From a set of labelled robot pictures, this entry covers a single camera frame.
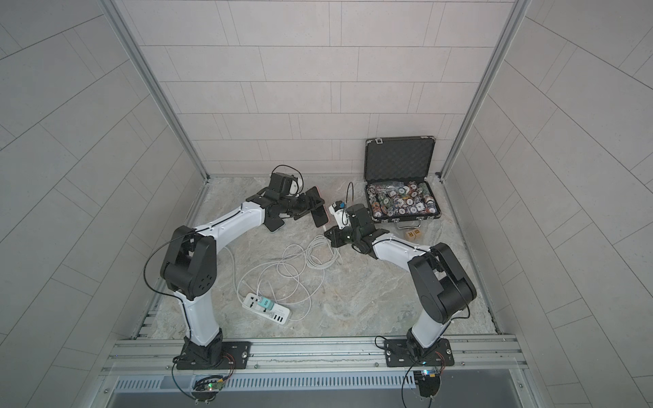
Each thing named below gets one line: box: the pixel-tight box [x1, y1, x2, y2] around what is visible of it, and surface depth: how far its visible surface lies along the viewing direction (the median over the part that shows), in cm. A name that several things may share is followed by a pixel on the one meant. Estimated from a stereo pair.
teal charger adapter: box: [256, 295, 275, 311], surface depth 75 cm
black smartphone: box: [305, 186, 330, 228], surface depth 88 cm
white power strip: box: [241, 292, 291, 325], surface depth 78 cm
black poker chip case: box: [363, 136, 442, 230], surface depth 107 cm
